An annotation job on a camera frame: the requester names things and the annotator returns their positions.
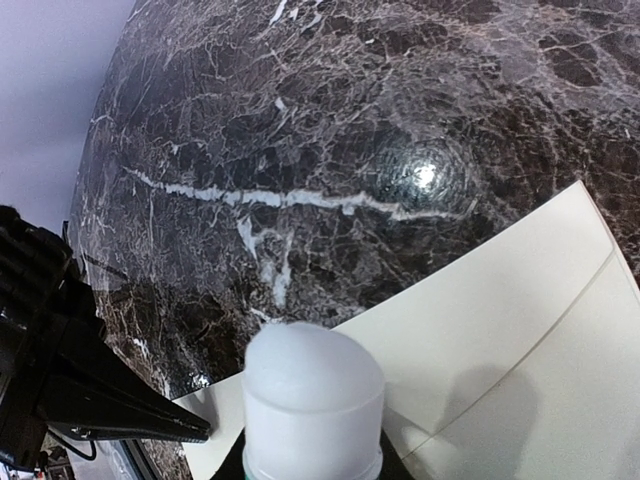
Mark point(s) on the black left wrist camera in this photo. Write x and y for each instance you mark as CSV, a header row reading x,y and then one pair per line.
x,y
33,265

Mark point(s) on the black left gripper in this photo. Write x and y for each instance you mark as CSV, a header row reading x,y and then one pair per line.
x,y
53,378

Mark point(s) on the green white glue stick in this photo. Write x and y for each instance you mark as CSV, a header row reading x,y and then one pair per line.
x,y
313,405

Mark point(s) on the cream paper envelope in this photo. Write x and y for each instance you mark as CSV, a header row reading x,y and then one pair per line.
x,y
520,360

